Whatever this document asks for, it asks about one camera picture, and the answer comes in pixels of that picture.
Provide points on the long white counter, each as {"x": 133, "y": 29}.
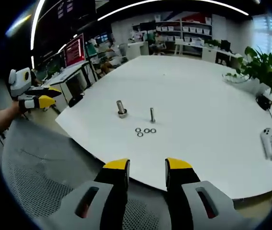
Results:
{"x": 207, "y": 54}

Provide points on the large steel threaded stud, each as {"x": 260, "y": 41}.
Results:
{"x": 120, "y": 106}

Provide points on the steel washer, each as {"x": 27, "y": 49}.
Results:
{"x": 136, "y": 130}
{"x": 150, "y": 130}
{"x": 144, "y": 130}
{"x": 137, "y": 134}

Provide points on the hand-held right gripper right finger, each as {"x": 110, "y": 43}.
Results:
{"x": 191, "y": 198}

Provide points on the shelf with white bins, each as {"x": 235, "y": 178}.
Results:
{"x": 191, "y": 28}

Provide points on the window with white blinds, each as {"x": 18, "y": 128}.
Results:
{"x": 266, "y": 31}

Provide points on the green office chair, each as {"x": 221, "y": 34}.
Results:
{"x": 91, "y": 49}

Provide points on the white low cabinet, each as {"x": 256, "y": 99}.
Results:
{"x": 138, "y": 49}

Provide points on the black computer mouse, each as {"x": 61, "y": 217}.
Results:
{"x": 76, "y": 100}

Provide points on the white side desk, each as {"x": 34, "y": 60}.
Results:
{"x": 73, "y": 76}

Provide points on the curved ceiling light strip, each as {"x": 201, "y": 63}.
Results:
{"x": 116, "y": 10}
{"x": 35, "y": 21}

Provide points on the monitor with red screen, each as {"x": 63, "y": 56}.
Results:
{"x": 74, "y": 50}

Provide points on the small black monitor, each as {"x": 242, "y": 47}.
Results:
{"x": 225, "y": 45}

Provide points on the clear glass bowl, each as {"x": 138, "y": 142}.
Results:
{"x": 234, "y": 77}

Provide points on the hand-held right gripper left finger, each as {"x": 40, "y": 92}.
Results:
{"x": 102, "y": 198}

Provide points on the grey mesh office chair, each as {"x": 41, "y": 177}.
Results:
{"x": 42, "y": 172}

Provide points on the green potted plant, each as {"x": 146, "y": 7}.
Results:
{"x": 263, "y": 67}

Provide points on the black power adapter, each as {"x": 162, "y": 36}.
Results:
{"x": 263, "y": 102}

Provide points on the small steel threaded stud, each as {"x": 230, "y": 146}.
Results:
{"x": 152, "y": 115}

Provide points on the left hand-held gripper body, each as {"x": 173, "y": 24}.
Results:
{"x": 20, "y": 82}

